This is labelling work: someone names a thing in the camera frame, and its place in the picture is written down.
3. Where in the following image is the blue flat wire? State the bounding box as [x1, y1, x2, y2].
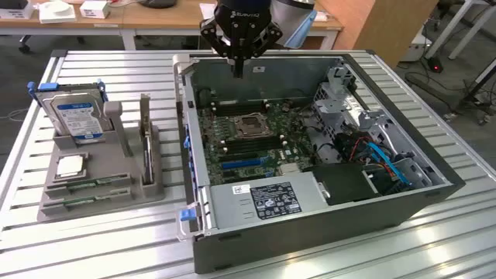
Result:
[365, 141, 412, 187]

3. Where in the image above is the blue expansion slot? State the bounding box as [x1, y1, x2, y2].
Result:
[221, 158, 263, 171]

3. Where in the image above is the grey plastic parts rack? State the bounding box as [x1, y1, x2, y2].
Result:
[36, 92, 168, 223]

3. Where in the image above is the white cable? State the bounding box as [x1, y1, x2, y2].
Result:
[0, 109, 31, 120]

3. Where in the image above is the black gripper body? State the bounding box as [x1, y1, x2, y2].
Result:
[212, 0, 273, 44]

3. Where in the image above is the black expansion slot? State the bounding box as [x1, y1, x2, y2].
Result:
[219, 151, 271, 164]

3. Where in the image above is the white equipment box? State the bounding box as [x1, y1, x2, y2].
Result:
[399, 33, 433, 63]

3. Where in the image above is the silver chipset heatsink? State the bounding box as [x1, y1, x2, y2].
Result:
[277, 163, 303, 176]

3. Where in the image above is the green RAM stick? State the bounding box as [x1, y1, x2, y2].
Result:
[64, 193, 117, 207]
[68, 177, 121, 189]

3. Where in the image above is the black wheeled stand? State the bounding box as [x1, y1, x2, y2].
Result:
[443, 56, 496, 126]

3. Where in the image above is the grey metal disk bay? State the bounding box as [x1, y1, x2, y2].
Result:
[309, 66, 453, 192]

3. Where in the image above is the green motherboard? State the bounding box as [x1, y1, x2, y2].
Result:
[195, 100, 323, 186]

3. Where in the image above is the black chair base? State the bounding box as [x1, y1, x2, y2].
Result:
[17, 34, 87, 53]

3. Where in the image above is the silver CPU chip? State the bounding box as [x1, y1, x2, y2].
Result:
[55, 155, 88, 178]

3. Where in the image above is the wooden cabinet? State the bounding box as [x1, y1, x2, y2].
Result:
[316, 0, 441, 69]

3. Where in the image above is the white labelled cardboard box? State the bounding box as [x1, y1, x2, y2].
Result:
[0, 0, 35, 20]
[80, 0, 111, 19]

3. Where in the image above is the black power adapter red light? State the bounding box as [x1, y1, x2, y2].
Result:
[425, 57, 445, 73]

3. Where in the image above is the hard disk blue carrier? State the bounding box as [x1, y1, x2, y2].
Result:
[27, 78, 108, 145]

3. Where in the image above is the wooden desk white frame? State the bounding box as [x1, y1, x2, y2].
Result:
[0, 0, 136, 51]
[121, 0, 344, 52]

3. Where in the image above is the black floor cable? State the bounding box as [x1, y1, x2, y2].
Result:
[404, 71, 465, 113]

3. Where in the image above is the black open PC case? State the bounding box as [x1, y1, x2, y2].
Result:
[172, 52, 465, 276]

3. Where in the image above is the grey power supply unit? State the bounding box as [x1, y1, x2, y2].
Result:
[208, 173, 331, 229]

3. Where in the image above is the white box with round disc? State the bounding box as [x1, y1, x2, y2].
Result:
[37, 0, 77, 24]

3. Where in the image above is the black rounded device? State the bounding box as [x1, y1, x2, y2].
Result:
[139, 0, 177, 9]

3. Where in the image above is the graphics card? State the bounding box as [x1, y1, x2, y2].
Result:
[137, 92, 156, 186]

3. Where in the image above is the white frame table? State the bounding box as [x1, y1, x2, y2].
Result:
[424, 0, 496, 60]

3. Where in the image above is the metal CPU socket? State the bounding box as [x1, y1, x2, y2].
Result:
[228, 112, 277, 137]

